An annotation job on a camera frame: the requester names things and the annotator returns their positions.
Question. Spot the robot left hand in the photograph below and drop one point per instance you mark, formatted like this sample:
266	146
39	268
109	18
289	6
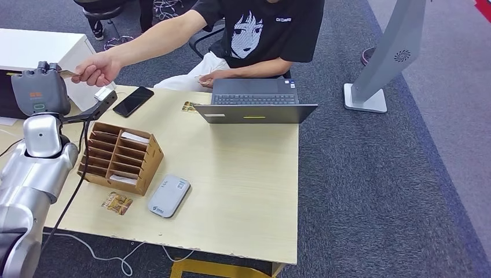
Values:
42	94

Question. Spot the person's left hand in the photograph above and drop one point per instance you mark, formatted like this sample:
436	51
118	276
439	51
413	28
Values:
214	76

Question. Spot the person's right hand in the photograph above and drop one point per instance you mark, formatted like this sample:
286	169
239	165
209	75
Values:
98	69

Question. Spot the tan room key card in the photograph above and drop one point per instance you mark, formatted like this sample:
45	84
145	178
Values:
68	73

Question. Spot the cardboard card organizer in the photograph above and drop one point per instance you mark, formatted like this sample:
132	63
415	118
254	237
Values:
149	165

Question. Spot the person's left forearm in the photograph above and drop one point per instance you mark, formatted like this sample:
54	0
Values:
259	68

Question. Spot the person's right forearm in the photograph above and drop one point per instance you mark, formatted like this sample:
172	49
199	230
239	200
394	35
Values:
157	36

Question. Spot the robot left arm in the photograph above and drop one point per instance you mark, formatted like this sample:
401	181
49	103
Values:
30	180

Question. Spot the gold patterned card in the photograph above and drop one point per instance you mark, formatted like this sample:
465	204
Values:
188	107
117	203

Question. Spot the white card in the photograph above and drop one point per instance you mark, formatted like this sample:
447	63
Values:
122	179
135	137

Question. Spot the grey card reader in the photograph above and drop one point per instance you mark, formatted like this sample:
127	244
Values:
168	196

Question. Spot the black box with yellow label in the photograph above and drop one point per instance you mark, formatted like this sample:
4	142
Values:
7	96

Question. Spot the white paper sheet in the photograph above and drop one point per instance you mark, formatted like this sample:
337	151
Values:
7	121

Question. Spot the white cabinet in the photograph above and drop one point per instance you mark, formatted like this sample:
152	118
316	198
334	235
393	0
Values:
38	48

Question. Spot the black smartphone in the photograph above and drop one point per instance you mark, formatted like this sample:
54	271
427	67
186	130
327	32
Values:
133	101

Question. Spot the grey laptop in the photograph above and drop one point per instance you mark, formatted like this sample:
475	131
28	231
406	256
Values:
255	114

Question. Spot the black round stool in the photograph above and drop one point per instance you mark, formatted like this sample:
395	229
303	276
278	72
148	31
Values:
103	13

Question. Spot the dark round floor base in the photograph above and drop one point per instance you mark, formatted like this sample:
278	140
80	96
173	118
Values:
366	56

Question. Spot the grey kiosk stand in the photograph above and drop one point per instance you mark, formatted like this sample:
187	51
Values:
393	46

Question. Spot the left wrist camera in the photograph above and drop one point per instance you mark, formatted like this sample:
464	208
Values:
104	93

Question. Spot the black camera bracket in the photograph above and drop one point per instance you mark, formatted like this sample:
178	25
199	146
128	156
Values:
90	113

